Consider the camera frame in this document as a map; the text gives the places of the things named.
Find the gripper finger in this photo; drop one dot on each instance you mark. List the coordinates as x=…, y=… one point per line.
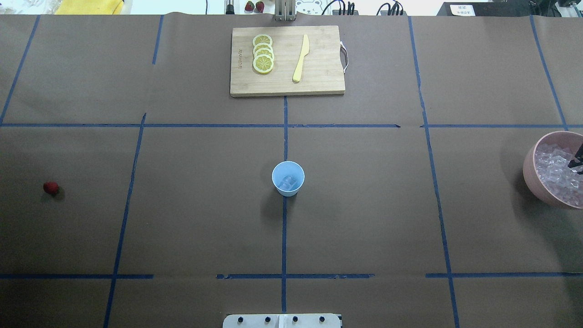
x=576, y=163

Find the red strawberry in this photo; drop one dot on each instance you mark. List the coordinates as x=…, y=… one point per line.
x=51, y=187

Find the ice cubes in bowl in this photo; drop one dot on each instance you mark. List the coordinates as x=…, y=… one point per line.
x=551, y=162

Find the light blue cup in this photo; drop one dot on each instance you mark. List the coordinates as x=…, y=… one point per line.
x=287, y=168

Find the ice cubes in cup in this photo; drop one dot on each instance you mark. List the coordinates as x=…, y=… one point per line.
x=288, y=184

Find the pink bowl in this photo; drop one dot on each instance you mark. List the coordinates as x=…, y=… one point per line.
x=564, y=139

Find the wooden cutting board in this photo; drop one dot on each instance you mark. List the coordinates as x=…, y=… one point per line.
x=323, y=72

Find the bear coaster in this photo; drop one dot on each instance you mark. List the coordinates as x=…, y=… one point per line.
x=310, y=7

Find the lemon slice four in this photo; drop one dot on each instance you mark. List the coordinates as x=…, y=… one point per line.
x=263, y=65

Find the lemon slice three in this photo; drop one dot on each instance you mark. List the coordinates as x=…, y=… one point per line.
x=264, y=54

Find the lemon slice one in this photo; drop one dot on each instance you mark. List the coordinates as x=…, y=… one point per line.
x=262, y=39

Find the lemon slice two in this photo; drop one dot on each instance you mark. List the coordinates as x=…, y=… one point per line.
x=261, y=45

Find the spare strawberry two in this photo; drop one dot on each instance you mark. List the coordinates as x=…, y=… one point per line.
x=259, y=7

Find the spare strawberry one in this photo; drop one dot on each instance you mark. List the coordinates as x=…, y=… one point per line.
x=249, y=6

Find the yellow cloth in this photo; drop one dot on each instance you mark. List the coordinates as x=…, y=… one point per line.
x=90, y=7

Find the clear plastic bag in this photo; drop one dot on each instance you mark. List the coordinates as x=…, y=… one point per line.
x=35, y=7

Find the aluminium frame post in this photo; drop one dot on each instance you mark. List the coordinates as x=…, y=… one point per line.
x=285, y=10

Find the white camera pole stand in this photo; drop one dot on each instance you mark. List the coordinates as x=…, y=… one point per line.
x=284, y=320

